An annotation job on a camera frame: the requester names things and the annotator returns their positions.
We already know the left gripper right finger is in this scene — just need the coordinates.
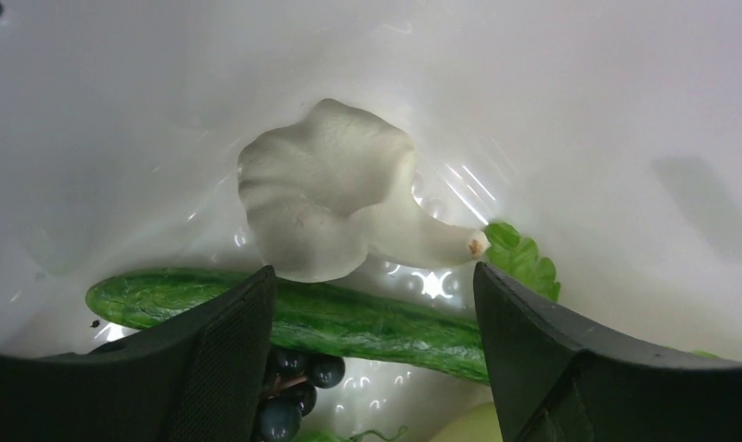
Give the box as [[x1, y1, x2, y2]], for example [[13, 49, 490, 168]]
[[473, 263, 742, 442]]

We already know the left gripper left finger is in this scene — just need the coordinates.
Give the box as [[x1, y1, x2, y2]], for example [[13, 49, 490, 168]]
[[0, 267, 276, 441]]

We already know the white radish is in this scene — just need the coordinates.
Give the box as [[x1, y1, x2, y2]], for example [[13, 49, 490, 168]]
[[429, 402, 504, 442]]

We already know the black grape bunch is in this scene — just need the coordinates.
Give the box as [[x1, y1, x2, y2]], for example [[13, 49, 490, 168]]
[[249, 346, 346, 441]]

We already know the long dark green cucumber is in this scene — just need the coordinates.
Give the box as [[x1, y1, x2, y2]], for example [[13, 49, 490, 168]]
[[85, 268, 490, 385]]

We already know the green leaf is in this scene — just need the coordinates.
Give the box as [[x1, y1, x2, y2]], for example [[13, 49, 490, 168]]
[[483, 222, 561, 302]]

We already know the white plastic basket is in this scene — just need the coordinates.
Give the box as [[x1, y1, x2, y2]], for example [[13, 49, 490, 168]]
[[0, 0, 742, 442]]

